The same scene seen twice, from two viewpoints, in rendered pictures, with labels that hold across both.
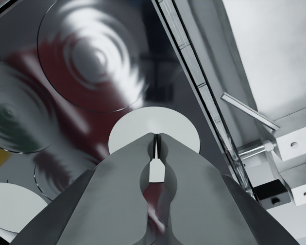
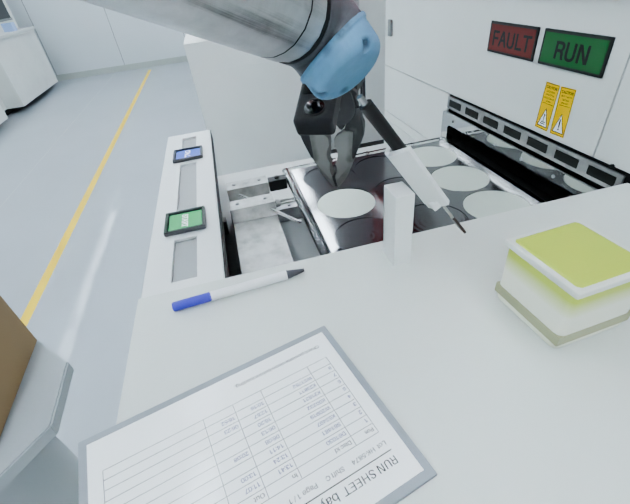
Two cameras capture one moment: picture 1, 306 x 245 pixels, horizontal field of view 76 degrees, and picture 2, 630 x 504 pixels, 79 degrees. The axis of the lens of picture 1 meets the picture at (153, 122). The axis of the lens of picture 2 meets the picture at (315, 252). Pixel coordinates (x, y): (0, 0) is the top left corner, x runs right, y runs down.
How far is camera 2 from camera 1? 0.48 m
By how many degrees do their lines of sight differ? 28
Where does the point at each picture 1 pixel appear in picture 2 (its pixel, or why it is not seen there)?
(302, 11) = (251, 252)
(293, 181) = (264, 187)
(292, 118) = (261, 213)
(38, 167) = not seen: hidden behind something
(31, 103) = (417, 222)
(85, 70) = (376, 232)
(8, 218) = (466, 173)
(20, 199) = (450, 183)
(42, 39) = not seen: hidden behind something
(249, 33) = (279, 247)
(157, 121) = (340, 212)
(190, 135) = (322, 206)
